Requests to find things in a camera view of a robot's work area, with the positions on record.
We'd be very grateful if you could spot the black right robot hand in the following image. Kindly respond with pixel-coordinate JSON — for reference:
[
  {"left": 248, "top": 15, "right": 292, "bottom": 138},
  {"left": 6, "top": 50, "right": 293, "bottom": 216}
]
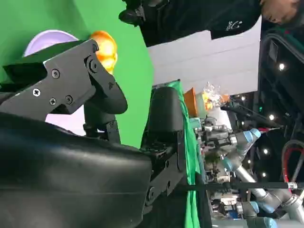
[{"left": 0, "top": 39, "right": 188, "bottom": 228}]

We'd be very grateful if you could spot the orange and white bread roll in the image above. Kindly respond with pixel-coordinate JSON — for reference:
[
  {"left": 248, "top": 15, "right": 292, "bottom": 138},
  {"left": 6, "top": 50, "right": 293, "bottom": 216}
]
[{"left": 89, "top": 30, "right": 118, "bottom": 74}]

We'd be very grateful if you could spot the lilac plate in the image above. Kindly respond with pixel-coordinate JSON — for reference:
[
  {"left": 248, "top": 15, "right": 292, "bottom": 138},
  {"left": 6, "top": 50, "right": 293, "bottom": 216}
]
[{"left": 22, "top": 29, "right": 87, "bottom": 136}]

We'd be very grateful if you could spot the orange container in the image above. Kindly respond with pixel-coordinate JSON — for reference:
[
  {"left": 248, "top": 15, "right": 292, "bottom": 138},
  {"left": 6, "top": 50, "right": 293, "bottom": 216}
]
[{"left": 184, "top": 87, "right": 199, "bottom": 117}]

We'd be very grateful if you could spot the green cloth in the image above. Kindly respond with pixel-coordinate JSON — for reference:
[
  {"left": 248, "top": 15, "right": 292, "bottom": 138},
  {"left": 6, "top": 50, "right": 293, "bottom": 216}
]
[{"left": 0, "top": 0, "right": 202, "bottom": 228}]

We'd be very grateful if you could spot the white cylinder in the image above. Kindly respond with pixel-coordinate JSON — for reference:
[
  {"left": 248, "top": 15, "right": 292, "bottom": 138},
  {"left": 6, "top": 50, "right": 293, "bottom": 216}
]
[{"left": 209, "top": 106, "right": 232, "bottom": 130}]

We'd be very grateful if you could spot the clear plastic bag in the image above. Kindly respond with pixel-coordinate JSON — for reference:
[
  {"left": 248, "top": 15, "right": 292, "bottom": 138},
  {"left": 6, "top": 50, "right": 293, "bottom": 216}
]
[{"left": 201, "top": 81, "right": 231, "bottom": 111}]

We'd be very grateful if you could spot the black rod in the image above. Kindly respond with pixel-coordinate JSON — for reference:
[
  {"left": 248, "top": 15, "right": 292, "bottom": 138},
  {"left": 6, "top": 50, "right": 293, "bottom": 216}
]
[{"left": 177, "top": 181, "right": 304, "bottom": 190}]

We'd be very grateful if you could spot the person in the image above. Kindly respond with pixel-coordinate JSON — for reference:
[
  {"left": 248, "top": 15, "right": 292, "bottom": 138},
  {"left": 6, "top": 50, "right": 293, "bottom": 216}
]
[{"left": 118, "top": 0, "right": 304, "bottom": 47}]

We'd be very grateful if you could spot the red and black hose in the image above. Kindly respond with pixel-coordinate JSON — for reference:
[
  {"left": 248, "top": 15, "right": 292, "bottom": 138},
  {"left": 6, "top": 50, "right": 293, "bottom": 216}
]
[{"left": 281, "top": 140, "right": 304, "bottom": 185}]

